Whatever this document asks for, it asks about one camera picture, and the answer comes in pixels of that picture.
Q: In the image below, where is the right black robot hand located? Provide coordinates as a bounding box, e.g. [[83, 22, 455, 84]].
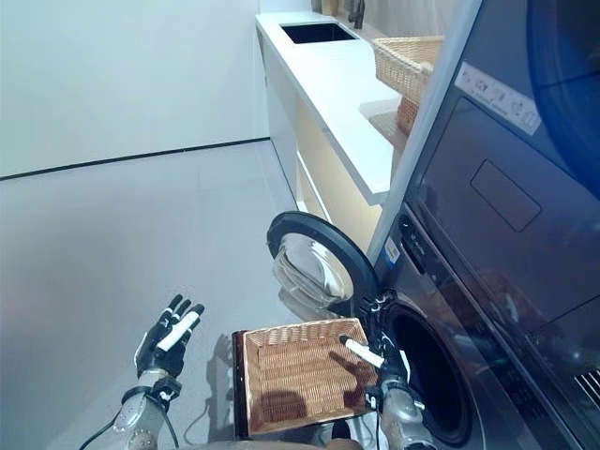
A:
[[337, 332, 414, 391]]

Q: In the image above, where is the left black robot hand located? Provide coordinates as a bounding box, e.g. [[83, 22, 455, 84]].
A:
[[134, 293, 206, 381]]

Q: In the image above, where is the glossy brown stool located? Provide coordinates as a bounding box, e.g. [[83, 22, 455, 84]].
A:
[[231, 329, 250, 441]]

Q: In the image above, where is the right silver robot leg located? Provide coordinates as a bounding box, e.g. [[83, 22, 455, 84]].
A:
[[326, 420, 369, 450]]

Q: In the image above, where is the rectangular wicker laundry basket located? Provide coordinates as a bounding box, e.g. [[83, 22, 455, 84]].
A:
[[241, 317, 382, 437]]

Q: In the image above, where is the blue energy label sticker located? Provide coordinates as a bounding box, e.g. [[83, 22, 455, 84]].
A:
[[381, 235, 403, 263]]

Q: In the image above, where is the round glass washer door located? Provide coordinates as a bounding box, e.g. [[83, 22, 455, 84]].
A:
[[265, 210, 382, 321]]

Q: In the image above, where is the dark stacked dryer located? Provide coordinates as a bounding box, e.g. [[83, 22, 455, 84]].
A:
[[402, 0, 600, 423]]

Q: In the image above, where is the white dryer label strip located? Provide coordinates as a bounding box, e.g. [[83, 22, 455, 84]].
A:
[[453, 61, 544, 138]]

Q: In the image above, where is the wide wicker tray basket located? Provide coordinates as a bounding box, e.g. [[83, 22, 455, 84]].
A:
[[371, 35, 445, 103]]

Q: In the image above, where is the black recessed sink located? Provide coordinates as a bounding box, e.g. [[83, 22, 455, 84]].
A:
[[279, 22, 362, 46]]

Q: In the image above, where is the dark sink faucet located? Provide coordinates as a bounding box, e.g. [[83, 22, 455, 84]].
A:
[[346, 0, 368, 31]]

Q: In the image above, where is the white floor cable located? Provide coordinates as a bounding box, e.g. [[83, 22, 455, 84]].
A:
[[184, 397, 213, 447]]

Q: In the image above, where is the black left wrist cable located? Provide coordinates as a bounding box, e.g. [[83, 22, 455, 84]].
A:
[[77, 411, 180, 450]]

